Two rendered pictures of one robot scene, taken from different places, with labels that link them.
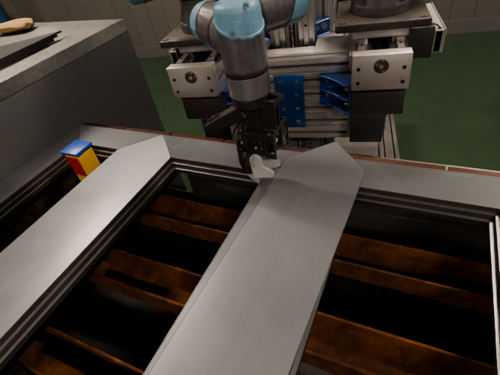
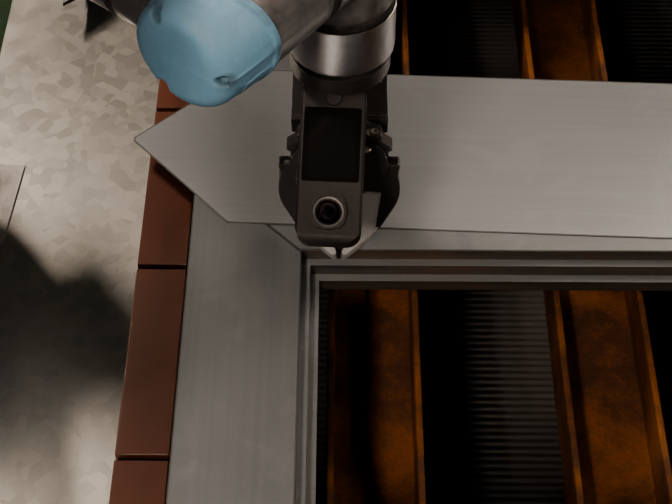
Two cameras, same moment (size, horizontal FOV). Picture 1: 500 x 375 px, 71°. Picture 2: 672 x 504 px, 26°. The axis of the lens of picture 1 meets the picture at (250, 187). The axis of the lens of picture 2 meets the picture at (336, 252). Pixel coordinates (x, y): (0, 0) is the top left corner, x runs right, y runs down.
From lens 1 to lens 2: 1.22 m
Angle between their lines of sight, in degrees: 76
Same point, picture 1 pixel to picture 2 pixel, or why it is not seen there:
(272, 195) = not seen: hidden behind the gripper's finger
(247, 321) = not seen: outside the picture
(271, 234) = (502, 176)
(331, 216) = (414, 98)
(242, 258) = (587, 203)
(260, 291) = (639, 154)
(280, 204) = (409, 187)
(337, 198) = not seen: hidden behind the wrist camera
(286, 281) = (599, 126)
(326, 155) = (199, 145)
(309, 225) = (453, 125)
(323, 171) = (268, 138)
